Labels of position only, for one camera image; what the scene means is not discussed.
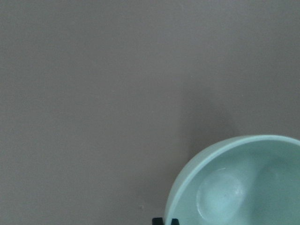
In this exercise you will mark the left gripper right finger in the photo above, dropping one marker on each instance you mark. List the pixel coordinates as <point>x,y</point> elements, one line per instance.
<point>175,221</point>

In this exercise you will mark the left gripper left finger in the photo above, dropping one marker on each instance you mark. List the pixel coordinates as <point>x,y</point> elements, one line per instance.
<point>157,221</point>

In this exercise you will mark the green bowl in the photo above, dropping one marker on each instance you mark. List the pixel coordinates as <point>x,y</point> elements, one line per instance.
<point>246,180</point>

